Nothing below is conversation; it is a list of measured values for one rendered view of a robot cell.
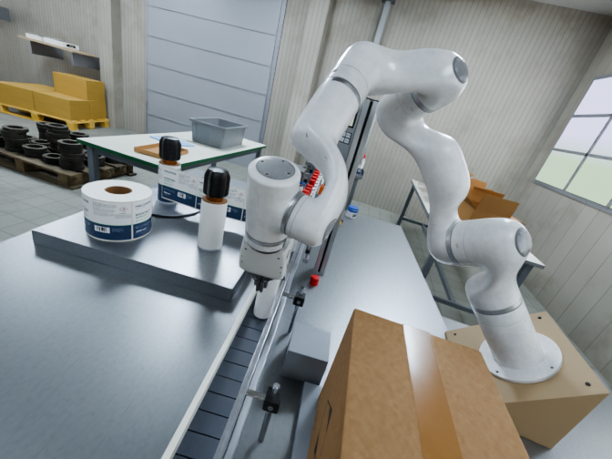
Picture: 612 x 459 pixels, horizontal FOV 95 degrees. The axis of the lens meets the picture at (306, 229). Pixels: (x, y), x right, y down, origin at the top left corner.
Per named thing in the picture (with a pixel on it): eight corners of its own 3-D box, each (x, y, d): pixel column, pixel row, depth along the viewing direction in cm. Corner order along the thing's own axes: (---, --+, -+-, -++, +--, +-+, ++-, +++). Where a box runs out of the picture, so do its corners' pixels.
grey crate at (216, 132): (215, 136, 338) (217, 117, 329) (246, 145, 335) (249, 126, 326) (186, 140, 283) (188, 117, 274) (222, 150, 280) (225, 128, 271)
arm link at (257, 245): (297, 219, 56) (294, 229, 58) (254, 207, 56) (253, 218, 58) (285, 249, 50) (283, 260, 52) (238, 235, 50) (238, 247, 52)
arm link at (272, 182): (301, 225, 54) (261, 205, 56) (315, 168, 45) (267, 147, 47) (280, 252, 49) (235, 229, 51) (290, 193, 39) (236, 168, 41)
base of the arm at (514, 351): (474, 337, 91) (453, 290, 88) (546, 327, 82) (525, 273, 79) (486, 386, 75) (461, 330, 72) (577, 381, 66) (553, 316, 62)
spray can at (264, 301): (256, 305, 83) (269, 245, 74) (272, 310, 82) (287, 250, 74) (249, 317, 78) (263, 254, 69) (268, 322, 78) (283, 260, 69)
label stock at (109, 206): (154, 217, 114) (154, 183, 108) (148, 242, 98) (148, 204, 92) (94, 213, 106) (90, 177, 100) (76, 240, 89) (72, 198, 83)
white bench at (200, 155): (209, 186, 410) (215, 129, 377) (256, 201, 400) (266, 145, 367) (85, 233, 238) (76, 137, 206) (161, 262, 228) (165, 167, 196)
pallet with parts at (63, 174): (52, 147, 397) (47, 110, 377) (139, 174, 386) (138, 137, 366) (-35, 156, 311) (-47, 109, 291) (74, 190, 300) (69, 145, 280)
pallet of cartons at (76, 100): (116, 129, 571) (114, 85, 538) (57, 131, 469) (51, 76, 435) (56, 110, 591) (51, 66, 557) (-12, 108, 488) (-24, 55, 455)
